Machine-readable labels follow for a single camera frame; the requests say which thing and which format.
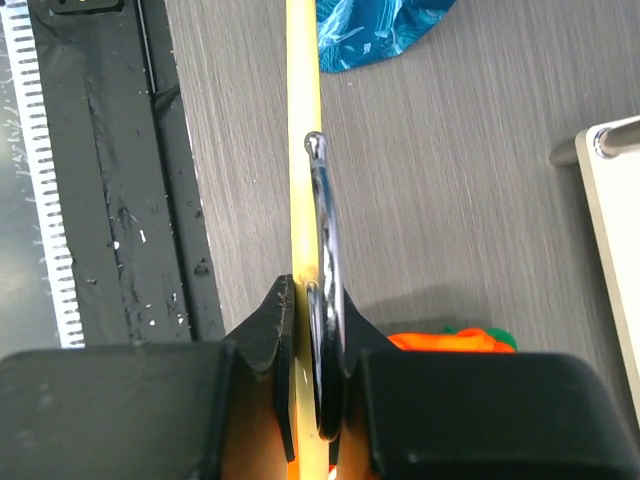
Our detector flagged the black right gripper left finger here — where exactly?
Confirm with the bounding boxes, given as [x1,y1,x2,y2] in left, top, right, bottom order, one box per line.
[1,275,295,479]

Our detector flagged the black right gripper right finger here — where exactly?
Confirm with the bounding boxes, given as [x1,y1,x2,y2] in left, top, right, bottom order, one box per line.
[336,301,639,479]

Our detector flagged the orange shorts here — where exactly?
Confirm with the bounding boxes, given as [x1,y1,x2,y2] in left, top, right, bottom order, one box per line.
[284,327,517,480]

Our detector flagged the yellow hanger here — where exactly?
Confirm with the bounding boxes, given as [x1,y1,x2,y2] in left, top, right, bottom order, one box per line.
[286,1,345,479]

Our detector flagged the blue patterned shorts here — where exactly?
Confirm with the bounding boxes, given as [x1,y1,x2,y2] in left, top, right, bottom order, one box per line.
[316,0,455,74]

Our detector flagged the green plastic tray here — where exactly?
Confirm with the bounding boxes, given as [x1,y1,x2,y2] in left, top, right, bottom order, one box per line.
[443,326,518,351]

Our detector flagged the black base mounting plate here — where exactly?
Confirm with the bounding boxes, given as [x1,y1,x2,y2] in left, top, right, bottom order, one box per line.
[28,1,224,346]

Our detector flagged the white two-tier shelf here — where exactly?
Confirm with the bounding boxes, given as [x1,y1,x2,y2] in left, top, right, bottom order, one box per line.
[549,116,640,406]

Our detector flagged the white slotted cable duct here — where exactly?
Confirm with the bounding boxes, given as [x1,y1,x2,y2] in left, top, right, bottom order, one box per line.
[1,1,85,348]

